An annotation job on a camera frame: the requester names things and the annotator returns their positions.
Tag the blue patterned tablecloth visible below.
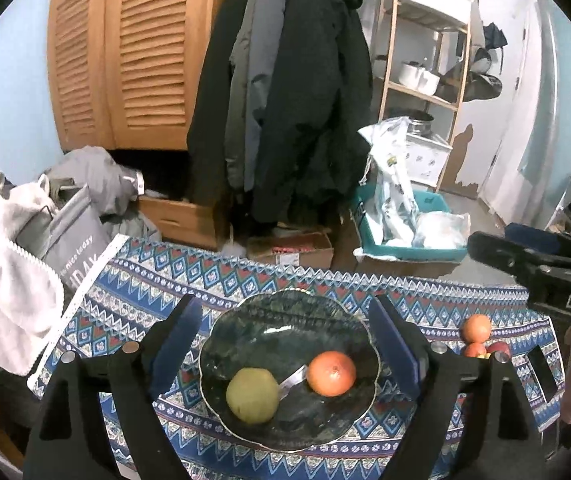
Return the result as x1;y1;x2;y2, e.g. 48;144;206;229
26;234;566;480

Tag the open cardboard box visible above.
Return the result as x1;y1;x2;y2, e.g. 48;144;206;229
246;230;336;270

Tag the metal pot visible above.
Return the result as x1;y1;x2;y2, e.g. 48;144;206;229
405;110;436;136

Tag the white pot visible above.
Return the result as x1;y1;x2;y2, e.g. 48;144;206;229
398;60;441;96

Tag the black hanging bag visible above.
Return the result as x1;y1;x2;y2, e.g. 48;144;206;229
483;22;509;52

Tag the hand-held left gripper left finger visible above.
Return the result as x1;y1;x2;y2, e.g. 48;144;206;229
23;294;202;480

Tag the grey tote bag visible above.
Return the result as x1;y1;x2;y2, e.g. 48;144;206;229
16;185;114;291

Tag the black hooded jacket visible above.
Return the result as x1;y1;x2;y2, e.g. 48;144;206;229
253;0;373;226

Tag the wooden louvered door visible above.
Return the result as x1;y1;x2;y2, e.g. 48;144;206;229
106;0;241;152
47;0;116;151

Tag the grey jacket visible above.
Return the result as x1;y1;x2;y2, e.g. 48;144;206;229
228;0;286;192

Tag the white door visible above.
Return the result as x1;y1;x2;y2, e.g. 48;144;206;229
453;0;541;221

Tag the grey clothing pile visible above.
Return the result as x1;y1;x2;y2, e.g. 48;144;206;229
46;146;161;241

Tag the black coat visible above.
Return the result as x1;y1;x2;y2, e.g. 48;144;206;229
187;0;266;206

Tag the large orange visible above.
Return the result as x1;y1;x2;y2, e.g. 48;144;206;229
307;351;357;398

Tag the dark green scalloped bowl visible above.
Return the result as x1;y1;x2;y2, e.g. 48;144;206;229
198;287;380;453

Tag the yellow-green pear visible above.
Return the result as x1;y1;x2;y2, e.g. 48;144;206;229
226;367;280;425

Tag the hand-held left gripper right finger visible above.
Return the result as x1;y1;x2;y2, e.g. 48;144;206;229
368;296;559;480

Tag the white printed plastic bag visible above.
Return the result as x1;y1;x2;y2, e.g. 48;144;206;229
358;116;419;243

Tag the wooden shelf rack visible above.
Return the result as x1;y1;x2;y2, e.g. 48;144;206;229
375;0;473;193

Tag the clear plastic bag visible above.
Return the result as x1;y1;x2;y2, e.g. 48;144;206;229
413;211;471;251

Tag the white printed cabinet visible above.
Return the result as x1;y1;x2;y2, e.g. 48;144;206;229
400;132;453;191

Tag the white towel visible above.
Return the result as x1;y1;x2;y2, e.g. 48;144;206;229
0;167;66;376

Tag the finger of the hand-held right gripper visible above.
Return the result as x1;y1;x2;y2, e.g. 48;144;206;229
468;231;571;291
505;223;571;263

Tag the teal plastic bin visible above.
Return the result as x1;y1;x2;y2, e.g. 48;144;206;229
353;182;469;262

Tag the wooden drawer box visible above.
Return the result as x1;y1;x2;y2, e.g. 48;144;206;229
138;195;231;251

